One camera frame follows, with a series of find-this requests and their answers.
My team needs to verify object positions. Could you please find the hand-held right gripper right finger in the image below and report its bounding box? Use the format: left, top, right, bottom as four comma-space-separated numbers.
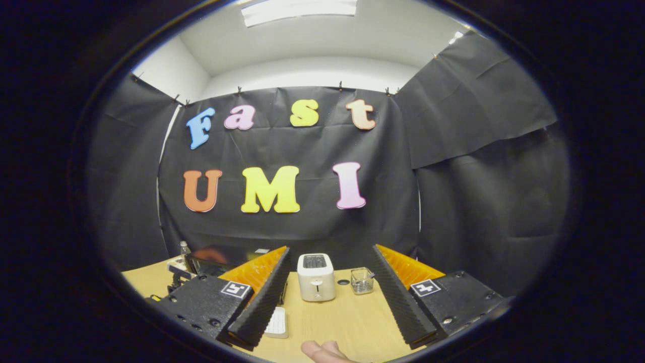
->
371, 244, 507, 350

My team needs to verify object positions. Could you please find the white plastic dish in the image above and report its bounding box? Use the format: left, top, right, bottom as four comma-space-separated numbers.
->
264, 306, 289, 339

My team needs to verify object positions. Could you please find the white toaster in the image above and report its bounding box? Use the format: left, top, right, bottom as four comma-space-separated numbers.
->
297, 253, 337, 303

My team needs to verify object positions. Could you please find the black electric oven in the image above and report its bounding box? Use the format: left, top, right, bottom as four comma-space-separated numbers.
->
185, 246, 289, 306

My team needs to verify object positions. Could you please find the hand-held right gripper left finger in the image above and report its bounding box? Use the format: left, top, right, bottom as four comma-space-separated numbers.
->
149, 245, 293, 352

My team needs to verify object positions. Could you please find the metal wire basket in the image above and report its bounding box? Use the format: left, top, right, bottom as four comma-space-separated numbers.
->
350, 267, 376, 295

